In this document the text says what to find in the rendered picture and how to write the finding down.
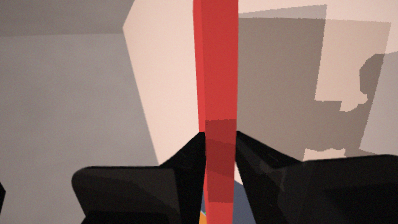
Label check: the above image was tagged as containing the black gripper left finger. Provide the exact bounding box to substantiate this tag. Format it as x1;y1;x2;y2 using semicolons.
71;132;206;224

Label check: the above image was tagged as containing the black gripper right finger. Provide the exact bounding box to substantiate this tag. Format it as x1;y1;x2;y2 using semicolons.
235;131;398;224

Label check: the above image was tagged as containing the red rectangular panel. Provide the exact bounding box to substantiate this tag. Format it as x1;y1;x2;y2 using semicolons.
193;0;238;224

